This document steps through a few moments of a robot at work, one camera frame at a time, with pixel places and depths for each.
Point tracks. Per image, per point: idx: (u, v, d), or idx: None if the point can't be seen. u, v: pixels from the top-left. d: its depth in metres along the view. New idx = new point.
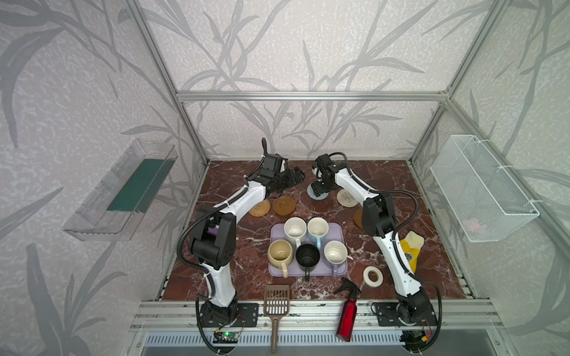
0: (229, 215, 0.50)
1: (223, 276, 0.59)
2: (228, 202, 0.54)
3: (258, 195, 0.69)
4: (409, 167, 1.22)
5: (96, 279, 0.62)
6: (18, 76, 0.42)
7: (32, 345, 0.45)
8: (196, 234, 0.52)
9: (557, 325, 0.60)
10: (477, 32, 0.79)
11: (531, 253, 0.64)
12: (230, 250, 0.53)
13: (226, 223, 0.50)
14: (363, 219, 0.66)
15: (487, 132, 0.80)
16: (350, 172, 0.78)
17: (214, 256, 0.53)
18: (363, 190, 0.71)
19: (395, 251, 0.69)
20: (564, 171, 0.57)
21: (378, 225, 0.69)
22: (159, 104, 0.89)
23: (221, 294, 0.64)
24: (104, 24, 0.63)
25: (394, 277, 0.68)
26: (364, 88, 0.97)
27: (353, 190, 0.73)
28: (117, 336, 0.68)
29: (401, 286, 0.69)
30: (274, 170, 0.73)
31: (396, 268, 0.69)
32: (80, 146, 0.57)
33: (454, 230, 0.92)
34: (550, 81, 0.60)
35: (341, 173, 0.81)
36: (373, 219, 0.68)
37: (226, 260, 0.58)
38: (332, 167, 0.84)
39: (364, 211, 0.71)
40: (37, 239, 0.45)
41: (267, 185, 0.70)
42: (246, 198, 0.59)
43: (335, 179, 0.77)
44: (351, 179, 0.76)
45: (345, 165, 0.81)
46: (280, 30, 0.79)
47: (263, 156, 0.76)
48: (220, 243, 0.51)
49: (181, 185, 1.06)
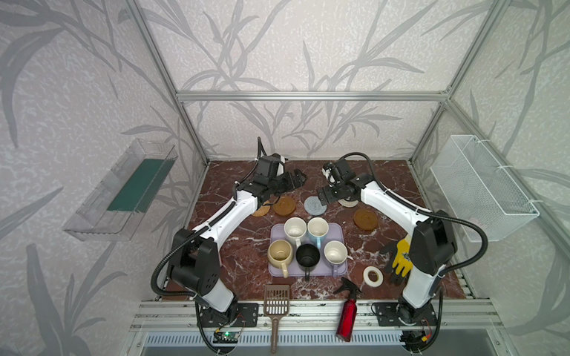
0: (209, 242, 0.44)
1: (212, 293, 0.57)
2: (208, 225, 0.48)
3: (249, 208, 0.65)
4: (409, 167, 1.22)
5: (96, 279, 0.62)
6: (18, 76, 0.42)
7: (32, 345, 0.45)
8: (174, 261, 0.47)
9: (557, 326, 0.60)
10: (477, 31, 0.79)
11: (532, 253, 0.64)
12: (212, 277, 0.48)
13: (205, 252, 0.44)
14: (413, 249, 0.54)
15: (487, 132, 0.80)
16: (385, 189, 0.59)
17: (194, 283, 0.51)
18: (406, 210, 0.53)
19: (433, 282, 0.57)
20: (564, 171, 0.57)
21: (438, 259, 0.50)
22: (159, 104, 0.89)
23: (215, 302, 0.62)
24: (104, 24, 0.63)
25: (411, 289, 0.65)
26: (364, 88, 0.97)
27: (389, 211, 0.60)
28: (118, 335, 0.69)
29: (414, 299, 0.65)
30: (269, 176, 0.66)
31: (424, 291, 0.64)
32: (81, 146, 0.57)
33: (467, 247, 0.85)
34: (550, 81, 0.60)
35: (372, 190, 0.61)
36: (433, 250, 0.49)
37: (209, 286, 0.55)
38: (356, 182, 0.65)
39: (418, 239, 0.50)
40: (37, 239, 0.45)
41: (261, 194, 0.63)
42: (230, 216, 0.51)
43: (363, 196, 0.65)
44: (386, 197, 0.58)
45: (372, 180, 0.63)
46: (280, 30, 0.79)
47: (259, 161, 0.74)
48: (201, 270, 0.45)
49: (181, 185, 1.06)
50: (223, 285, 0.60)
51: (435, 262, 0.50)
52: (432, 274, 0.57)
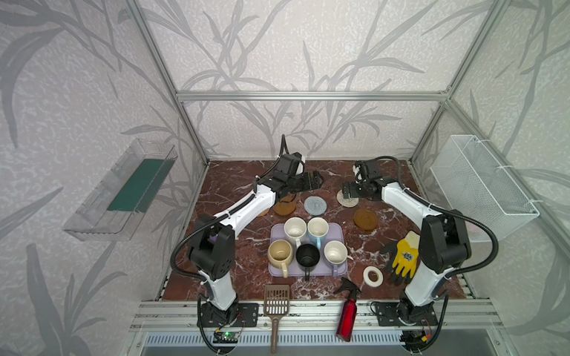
0: (228, 228, 0.47)
1: (221, 283, 0.58)
2: (228, 213, 0.50)
3: (267, 202, 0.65)
4: (409, 167, 1.22)
5: (96, 279, 0.62)
6: (18, 76, 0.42)
7: (32, 345, 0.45)
8: (193, 243, 0.50)
9: (557, 325, 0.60)
10: (477, 31, 0.79)
11: (532, 253, 0.64)
12: (227, 263, 0.51)
13: (223, 237, 0.47)
14: (422, 245, 0.54)
15: (487, 132, 0.80)
16: (404, 187, 0.62)
17: (210, 268, 0.50)
18: (422, 207, 0.54)
19: (439, 282, 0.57)
20: (565, 171, 0.56)
21: (444, 255, 0.50)
22: (159, 104, 0.89)
23: (220, 298, 0.65)
24: (104, 24, 0.63)
25: (415, 286, 0.64)
26: (364, 88, 0.97)
27: (406, 208, 0.61)
28: (118, 336, 0.69)
29: (416, 297, 0.65)
30: (288, 173, 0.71)
31: (427, 288, 0.62)
32: (81, 145, 0.57)
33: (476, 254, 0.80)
34: (550, 81, 0.60)
35: (392, 188, 0.64)
36: (441, 245, 0.50)
37: (223, 271, 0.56)
38: (378, 180, 0.69)
39: (427, 233, 0.51)
40: (37, 239, 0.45)
41: (279, 190, 0.65)
42: (249, 207, 0.54)
43: (384, 194, 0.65)
44: (404, 194, 0.60)
45: (395, 181, 0.66)
46: (280, 30, 0.79)
47: (280, 158, 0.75)
48: (217, 254, 0.48)
49: (181, 185, 1.06)
50: (230, 280, 0.63)
51: (441, 259, 0.51)
52: (438, 272, 0.57)
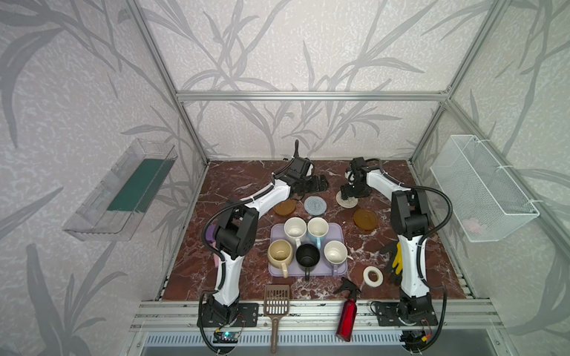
0: (253, 211, 0.53)
1: (234, 268, 0.62)
2: (253, 198, 0.57)
3: (283, 194, 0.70)
4: (409, 167, 1.22)
5: (96, 279, 0.62)
6: (18, 76, 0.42)
7: (31, 345, 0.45)
8: (220, 222, 0.56)
9: (557, 325, 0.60)
10: (477, 32, 0.79)
11: (532, 253, 0.64)
12: (247, 244, 0.57)
13: (249, 218, 0.53)
14: (392, 216, 0.67)
15: (487, 132, 0.80)
16: (383, 171, 0.75)
17: (233, 246, 0.55)
18: (392, 184, 0.67)
19: (415, 254, 0.65)
20: (564, 171, 0.57)
21: (407, 222, 0.62)
22: (159, 104, 0.89)
23: (228, 289, 0.64)
24: (104, 23, 0.63)
25: (404, 275, 0.69)
26: (364, 88, 0.97)
27: (384, 188, 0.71)
28: (118, 336, 0.69)
29: (407, 283, 0.68)
30: (301, 172, 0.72)
31: (412, 268, 0.66)
32: (80, 145, 0.57)
33: (454, 229, 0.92)
34: (550, 81, 0.60)
35: (372, 172, 0.79)
36: (404, 213, 0.62)
37: (244, 251, 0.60)
38: (364, 167, 0.83)
39: (395, 205, 0.64)
40: (37, 239, 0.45)
41: (292, 185, 0.72)
42: (269, 196, 0.61)
43: (367, 179, 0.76)
44: (382, 176, 0.73)
45: (377, 167, 0.78)
46: (280, 30, 0.79)
47: (292, 159, 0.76)
48: (242, 234, 0.54)
49: (181, 185, 1.06)
50: (239, 274, 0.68)
51: (404, 225, 0.62)
52: (405, 236, 0.64)
